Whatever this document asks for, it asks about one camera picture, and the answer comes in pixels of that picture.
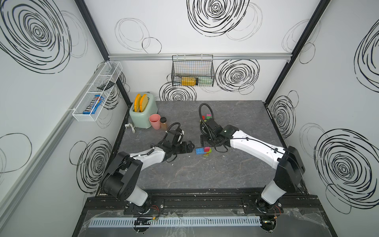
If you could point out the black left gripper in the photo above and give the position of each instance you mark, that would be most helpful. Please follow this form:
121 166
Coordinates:
189 149

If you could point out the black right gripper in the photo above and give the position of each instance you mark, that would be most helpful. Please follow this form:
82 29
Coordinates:
203 139

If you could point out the blue long lego brick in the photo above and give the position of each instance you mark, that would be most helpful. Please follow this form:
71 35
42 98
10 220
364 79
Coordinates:
200 151

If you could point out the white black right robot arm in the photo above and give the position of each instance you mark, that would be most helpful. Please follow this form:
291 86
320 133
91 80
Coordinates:
286 162

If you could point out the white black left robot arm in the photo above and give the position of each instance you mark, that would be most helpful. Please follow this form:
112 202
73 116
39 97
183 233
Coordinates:
120 178

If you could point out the brown spice jar black lid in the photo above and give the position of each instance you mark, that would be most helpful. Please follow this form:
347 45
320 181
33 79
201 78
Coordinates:
163 123

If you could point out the pink plastic cup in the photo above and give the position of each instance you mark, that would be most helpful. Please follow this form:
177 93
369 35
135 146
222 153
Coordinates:
155 121

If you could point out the light green box in basket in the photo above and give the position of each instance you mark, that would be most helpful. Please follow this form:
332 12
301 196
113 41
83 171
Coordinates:
205 81

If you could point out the yellow box in basket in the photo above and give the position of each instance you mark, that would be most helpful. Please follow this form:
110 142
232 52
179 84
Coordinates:
189 81

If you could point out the mint green toaster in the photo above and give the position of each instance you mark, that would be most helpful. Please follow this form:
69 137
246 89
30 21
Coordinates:
141 119

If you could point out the right toy bread slice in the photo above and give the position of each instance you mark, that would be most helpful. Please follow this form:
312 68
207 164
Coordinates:
143 103

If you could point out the toy bread slice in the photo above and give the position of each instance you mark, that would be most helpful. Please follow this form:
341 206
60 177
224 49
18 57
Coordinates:
143 103
137 103

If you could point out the left toy bread slice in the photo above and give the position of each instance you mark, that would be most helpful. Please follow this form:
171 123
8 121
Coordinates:
137 103

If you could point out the black remote on shelf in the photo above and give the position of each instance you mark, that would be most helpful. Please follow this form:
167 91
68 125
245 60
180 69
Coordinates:
106 86

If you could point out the blue snack packet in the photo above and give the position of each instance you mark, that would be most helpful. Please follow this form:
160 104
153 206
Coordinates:
93 105

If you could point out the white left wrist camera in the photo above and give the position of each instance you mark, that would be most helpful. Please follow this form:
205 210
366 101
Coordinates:
180 134

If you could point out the black wire wall basket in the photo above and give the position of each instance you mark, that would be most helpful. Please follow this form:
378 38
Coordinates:
191 65

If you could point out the white wire wall shelf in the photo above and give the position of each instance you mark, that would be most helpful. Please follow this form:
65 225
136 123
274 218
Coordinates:
107 71

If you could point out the white slotted cable duct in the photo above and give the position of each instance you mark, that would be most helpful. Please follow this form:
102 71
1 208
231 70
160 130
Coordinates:
213 221

